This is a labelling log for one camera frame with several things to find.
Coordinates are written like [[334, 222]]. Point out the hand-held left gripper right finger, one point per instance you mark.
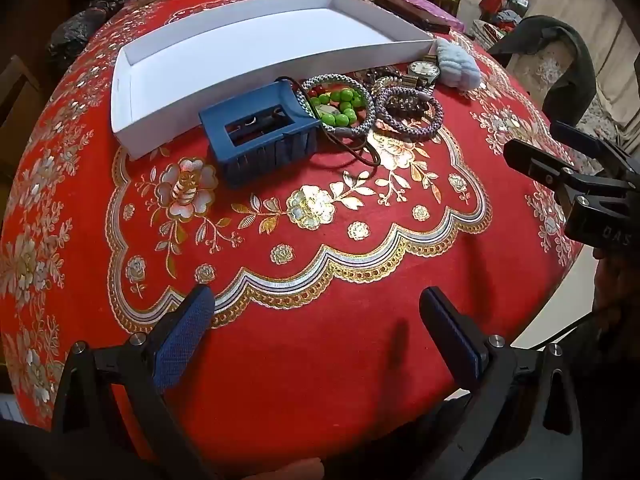
[[462, 335]]

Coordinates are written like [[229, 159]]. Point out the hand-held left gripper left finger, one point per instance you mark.
[[182, 345]]

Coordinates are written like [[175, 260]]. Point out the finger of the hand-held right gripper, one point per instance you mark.
[[540, 160], [580, 135]]

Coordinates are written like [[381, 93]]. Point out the light blue fluffy scrunchie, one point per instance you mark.
[[457, 67]]

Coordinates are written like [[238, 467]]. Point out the metal wristwatch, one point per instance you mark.
[[422, 69]]

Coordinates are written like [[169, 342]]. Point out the white cardboard tray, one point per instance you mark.
[[250, 50]]

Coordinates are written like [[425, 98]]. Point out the person's left hand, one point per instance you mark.
[[285, 470]]

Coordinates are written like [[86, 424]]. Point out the red floral tablecloth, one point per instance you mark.
[[300, 360]]

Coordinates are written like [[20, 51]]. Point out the purple bag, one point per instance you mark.
[[452, 20]]

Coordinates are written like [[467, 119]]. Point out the dark brown wallet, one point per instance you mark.
[[410, 12]]

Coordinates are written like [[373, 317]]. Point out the black plastic bag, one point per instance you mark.
[[75, 30]]

